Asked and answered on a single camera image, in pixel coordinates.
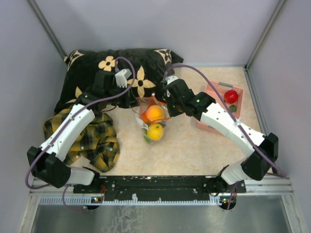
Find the clear zip top bag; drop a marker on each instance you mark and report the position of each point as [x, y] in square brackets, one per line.
[143, 104]

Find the yellow lemon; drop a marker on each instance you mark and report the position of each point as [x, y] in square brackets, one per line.
[155, 131]

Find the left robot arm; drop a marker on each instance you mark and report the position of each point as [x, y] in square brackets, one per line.
[47, 161]

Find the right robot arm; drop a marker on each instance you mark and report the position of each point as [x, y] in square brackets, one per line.
[260, 150]

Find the yellow-orange peach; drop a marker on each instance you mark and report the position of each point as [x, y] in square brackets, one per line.
[155, 112]

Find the pink plastic basket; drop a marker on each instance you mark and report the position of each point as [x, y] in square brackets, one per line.
[222, 88]

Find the white cable duct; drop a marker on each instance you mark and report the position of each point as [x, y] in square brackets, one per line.
[94, 201]

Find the black floral pillow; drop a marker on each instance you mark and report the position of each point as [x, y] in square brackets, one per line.
[150, 66]

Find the green leaf fruit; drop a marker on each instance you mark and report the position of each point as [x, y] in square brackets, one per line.
[147, 139]

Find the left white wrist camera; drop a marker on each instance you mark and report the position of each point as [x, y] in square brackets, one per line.
[122, 76]

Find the yellow plaid shirt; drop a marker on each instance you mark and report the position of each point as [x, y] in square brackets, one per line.
[98, 143]

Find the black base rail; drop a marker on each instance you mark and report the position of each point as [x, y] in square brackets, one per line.
[154, 188]

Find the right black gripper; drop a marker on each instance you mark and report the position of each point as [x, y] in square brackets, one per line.
[171, 112]

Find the loose green leaf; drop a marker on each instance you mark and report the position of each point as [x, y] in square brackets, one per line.
[233, 108]

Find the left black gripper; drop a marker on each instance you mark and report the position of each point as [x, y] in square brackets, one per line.
[129, 101]

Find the red apple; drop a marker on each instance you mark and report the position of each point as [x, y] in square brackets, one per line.
[231, 96]

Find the orange tangerine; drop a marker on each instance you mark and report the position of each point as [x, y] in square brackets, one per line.
[144, 118]

